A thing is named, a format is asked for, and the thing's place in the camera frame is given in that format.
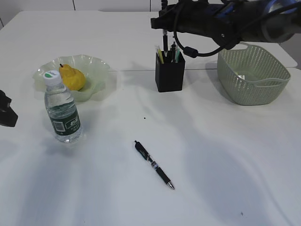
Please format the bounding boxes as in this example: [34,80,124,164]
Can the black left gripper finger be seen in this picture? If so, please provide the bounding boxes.
[0,90,18,127]

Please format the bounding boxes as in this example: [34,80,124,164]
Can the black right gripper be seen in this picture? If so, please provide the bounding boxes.
[150,0,235,46]

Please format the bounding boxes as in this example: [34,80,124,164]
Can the teal utility knife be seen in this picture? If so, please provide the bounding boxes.
[174,46,180,63]

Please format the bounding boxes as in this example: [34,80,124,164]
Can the black pen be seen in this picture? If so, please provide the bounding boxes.
[170,41,177,63]
[135,140,175,190]
[162,30,168,57]

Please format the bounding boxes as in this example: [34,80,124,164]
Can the clear water bottle green label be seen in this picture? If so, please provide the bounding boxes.
[43,70,82,143]

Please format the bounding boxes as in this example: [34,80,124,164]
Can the yellow pear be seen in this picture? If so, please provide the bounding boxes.
[59,64,86,91]

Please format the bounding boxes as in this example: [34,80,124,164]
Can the clear plastic ruler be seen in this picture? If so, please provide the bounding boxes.
[167,32,176,50]

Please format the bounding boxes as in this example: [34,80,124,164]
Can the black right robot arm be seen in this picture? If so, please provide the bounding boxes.
[150,0,301,49]

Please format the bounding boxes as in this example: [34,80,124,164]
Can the green woven plastic basket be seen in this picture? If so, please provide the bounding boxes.
[217,43,291,106]

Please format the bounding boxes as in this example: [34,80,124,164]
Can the black square pen holder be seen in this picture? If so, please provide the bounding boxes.
[155,51,185,92]

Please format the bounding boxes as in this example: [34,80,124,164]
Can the green wavy glass plate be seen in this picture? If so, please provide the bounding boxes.
[33,54,111,102]

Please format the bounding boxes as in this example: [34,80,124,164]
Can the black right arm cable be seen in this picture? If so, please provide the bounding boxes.
[159,0,301,58]

